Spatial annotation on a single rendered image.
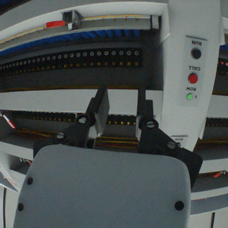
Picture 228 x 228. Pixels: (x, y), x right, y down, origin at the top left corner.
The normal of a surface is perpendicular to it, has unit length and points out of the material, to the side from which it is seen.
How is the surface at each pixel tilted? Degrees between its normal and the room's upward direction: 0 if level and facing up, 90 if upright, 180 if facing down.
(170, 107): 90
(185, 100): 90
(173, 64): 90
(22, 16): 107
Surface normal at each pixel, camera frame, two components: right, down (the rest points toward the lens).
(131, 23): -0.14, 0.26
